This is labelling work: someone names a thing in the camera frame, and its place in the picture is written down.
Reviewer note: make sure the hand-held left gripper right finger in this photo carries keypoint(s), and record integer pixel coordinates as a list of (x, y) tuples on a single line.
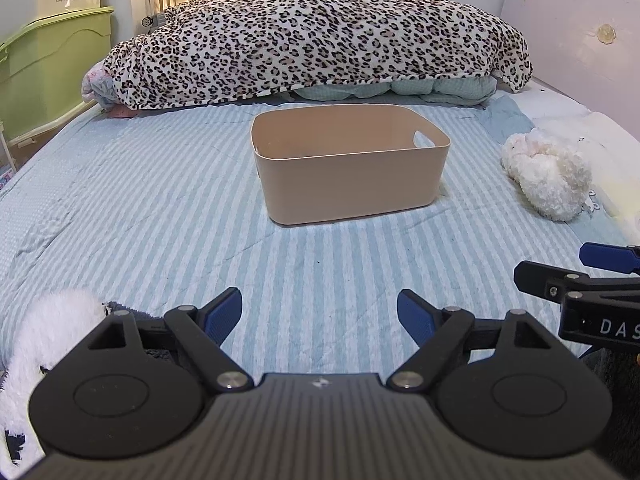
[(415, 320)]

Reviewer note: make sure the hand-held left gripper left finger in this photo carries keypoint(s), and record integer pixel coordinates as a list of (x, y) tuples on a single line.
[(222, 317)]

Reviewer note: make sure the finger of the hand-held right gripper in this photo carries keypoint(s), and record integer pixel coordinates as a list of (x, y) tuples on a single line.
[(540, 277), (600, 255)]

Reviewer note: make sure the beige plastic storage bin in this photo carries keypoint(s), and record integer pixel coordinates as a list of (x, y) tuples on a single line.
[(350, 185)]

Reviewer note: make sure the white fluffy plush toy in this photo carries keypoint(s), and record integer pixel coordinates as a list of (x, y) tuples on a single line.
[(545, 180)]

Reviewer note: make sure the blue striped bed sheet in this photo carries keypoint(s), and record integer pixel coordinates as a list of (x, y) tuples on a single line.
[(150, 210)]

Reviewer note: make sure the white grey fluffy cloth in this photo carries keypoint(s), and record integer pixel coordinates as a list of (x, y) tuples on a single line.
[(45, 330)]

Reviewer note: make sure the teal quilt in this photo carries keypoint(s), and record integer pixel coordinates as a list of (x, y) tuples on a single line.
[(425, 90)]

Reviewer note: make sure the pale pink headboard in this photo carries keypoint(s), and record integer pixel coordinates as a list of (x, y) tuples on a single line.
[(565, 25)]

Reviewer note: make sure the pink floral cloth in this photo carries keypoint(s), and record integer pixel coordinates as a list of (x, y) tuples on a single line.
[(102, 90)]

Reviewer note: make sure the leopard print blanket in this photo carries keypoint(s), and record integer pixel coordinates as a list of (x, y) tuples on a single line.
[(310, 35)]

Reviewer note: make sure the green plastic drawer cabinet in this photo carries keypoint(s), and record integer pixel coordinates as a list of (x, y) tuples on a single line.
[(45, 75)]

